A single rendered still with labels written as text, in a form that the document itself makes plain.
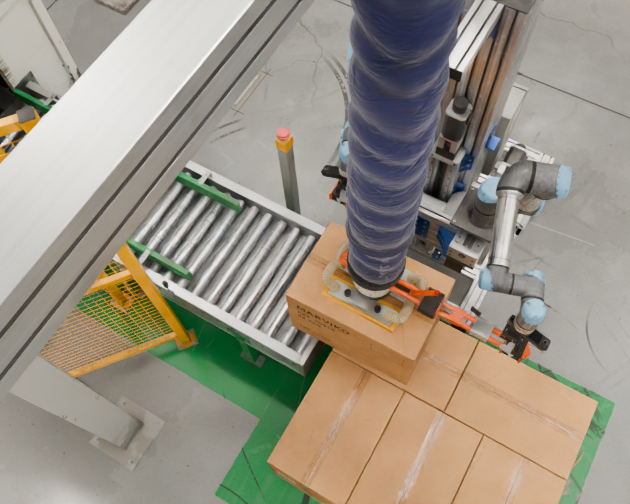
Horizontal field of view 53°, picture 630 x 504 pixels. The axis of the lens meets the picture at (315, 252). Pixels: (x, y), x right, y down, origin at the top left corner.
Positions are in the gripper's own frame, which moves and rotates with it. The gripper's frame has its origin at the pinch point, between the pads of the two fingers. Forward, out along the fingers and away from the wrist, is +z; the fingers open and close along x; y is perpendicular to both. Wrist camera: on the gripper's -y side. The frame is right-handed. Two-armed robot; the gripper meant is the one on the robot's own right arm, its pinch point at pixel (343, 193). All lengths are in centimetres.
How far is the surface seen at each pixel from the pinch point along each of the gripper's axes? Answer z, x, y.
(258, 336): 60, -60, -12
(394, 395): 64, -50, 58
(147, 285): 33, -71, -62
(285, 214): 61, 4, -37
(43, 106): 58, -8, -196
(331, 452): 64, -87, 45
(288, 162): 37, 20, -43
